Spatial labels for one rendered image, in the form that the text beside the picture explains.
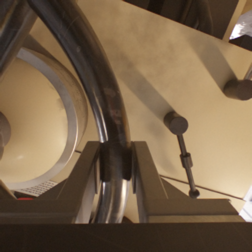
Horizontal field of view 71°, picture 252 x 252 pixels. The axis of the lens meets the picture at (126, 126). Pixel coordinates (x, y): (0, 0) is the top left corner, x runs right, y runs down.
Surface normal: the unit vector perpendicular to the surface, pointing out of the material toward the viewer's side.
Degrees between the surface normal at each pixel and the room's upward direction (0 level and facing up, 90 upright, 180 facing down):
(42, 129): 99
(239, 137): 90
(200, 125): 90
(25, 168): 70
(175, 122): 90
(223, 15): 90
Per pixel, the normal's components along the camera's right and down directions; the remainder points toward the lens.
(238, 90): 0.03, 0.26
